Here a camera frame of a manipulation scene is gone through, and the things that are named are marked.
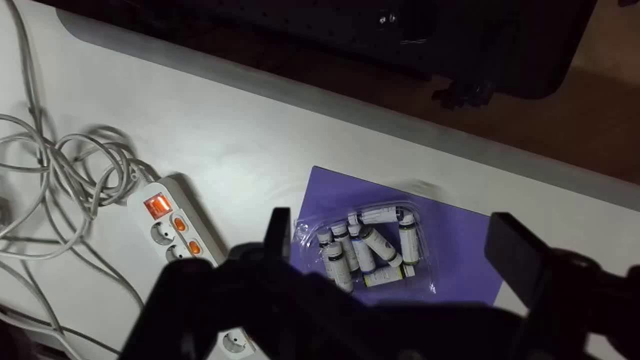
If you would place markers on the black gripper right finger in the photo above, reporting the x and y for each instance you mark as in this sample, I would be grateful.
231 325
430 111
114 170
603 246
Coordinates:
514 257

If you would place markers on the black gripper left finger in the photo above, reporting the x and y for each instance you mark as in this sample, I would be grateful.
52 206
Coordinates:
278 232

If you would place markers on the white power strip orange switches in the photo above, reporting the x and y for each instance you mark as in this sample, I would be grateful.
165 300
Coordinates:
175 221

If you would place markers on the purple mat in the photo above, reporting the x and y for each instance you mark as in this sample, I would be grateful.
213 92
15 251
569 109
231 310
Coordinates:
461 246

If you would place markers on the white tube with black band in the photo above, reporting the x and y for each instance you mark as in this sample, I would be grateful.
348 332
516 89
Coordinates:
335 264
345 244
352 225
388 275
380 214
380 246
409 236
364 257

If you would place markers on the clear plastic container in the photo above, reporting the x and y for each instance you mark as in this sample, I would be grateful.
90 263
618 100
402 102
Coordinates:
426 221

